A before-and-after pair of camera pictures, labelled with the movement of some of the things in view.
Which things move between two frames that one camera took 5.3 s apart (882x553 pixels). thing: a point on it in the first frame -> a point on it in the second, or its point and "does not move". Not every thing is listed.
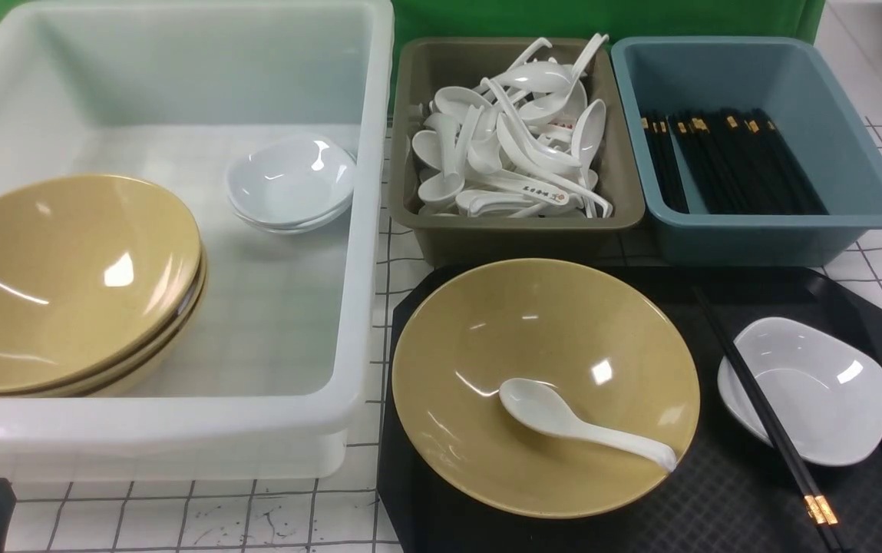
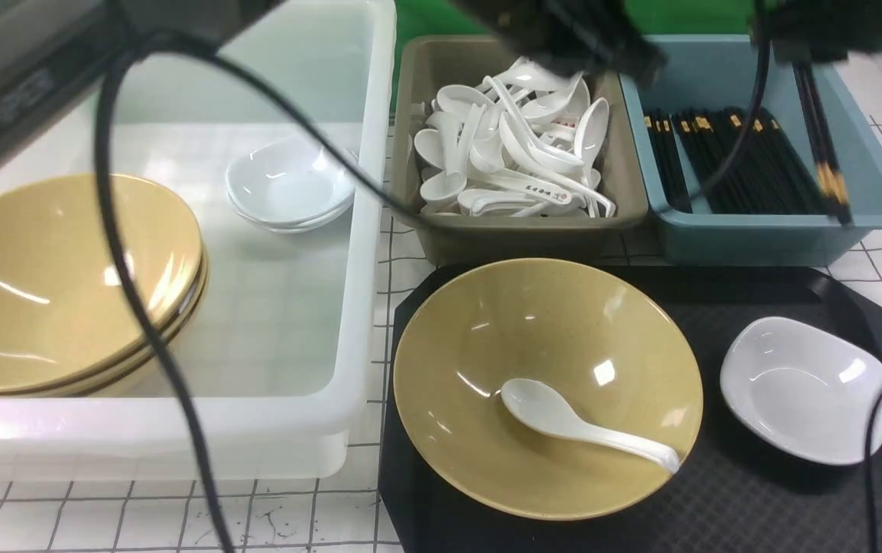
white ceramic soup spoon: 541,409 does not move
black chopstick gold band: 807,493 -> 834,182
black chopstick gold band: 820,496 -> 834,180
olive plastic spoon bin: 421,66 does not move
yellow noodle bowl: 607,346 does not move
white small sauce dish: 834,399 does not move
